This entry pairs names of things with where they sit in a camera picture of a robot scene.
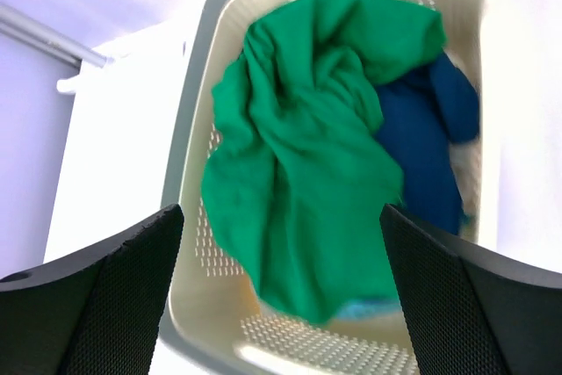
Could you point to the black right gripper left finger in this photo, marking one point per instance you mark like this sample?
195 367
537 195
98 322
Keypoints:
94 311

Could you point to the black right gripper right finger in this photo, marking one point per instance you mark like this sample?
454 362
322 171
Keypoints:
470 310

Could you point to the light blue t shirt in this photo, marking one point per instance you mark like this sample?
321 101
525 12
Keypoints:
356 310

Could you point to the navy blue t shirt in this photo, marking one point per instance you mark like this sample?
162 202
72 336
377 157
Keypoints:
426 111

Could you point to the green t shirt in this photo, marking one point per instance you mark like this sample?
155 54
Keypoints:
294 190

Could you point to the white clothes rack base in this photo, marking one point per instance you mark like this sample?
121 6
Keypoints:
128 62

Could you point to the cream plastic laundry basket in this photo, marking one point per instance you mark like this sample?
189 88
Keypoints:
213 318

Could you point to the grey metal clothes rail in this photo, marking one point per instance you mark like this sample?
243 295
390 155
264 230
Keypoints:
20 27

